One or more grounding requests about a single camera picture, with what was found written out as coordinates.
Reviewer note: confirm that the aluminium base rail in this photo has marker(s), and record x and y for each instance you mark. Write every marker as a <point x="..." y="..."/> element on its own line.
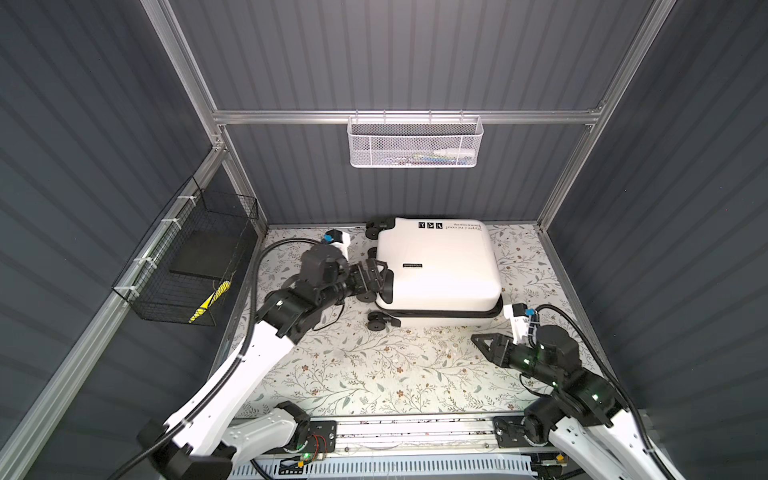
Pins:
<point x="472" y="432"/>

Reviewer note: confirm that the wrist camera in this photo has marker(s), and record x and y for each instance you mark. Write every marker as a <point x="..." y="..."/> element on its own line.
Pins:
<point x="527" y="330"/>
<point x="326" y="263"/>

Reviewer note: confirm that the white wire mesh basket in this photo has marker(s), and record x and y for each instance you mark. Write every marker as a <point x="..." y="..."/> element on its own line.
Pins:
<point x="410" y="142"/>

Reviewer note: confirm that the white perforated cable duct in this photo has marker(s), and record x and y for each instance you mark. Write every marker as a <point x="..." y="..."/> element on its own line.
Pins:
<point x="465" y="466"/>

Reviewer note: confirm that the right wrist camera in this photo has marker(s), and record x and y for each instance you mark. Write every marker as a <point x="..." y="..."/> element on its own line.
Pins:
<point x="527" y="330"/>

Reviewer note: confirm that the yellow black striped tape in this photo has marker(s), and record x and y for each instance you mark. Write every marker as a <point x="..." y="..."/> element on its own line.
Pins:
<point x="205" y="306"/>

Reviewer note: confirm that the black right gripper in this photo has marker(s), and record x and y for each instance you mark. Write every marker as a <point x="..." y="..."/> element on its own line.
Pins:
<point x="497" y="350"/>

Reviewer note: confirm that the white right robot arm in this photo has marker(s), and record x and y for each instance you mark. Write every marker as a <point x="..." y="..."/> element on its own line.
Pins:
<point x="588" y="416"/>

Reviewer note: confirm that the black wire mesh basket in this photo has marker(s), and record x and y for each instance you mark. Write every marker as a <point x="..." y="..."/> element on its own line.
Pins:
<point x="209" y="240"/>

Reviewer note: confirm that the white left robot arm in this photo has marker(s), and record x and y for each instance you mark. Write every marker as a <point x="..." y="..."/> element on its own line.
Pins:
<point x="191" y="443"/>

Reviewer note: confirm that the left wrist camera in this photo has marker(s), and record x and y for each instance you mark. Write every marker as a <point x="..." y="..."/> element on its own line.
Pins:
<point x="326" y="263"/>

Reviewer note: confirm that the white black suitcase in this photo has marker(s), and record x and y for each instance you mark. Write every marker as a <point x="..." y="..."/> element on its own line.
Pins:
<point x="440" y="272"/>

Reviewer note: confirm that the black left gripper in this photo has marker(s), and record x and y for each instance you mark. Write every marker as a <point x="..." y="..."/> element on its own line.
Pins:
<point x="373" y="278"/>

